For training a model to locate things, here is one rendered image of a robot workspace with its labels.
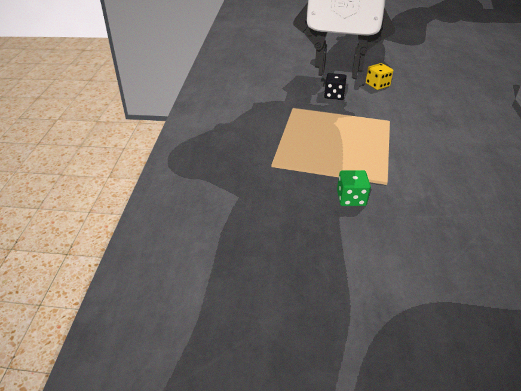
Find yellow die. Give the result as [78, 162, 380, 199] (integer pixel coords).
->
[366, 63, 393, 90]

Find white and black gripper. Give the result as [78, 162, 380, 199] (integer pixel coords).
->
[293, 0, 395, 79]

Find tan flat mat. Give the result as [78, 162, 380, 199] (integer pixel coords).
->
[271, 108, 390, 185]

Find black die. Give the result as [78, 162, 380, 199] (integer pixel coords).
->
[324, 73, 347, 100]

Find green die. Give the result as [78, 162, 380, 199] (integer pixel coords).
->
[337, 170, 371, 206]

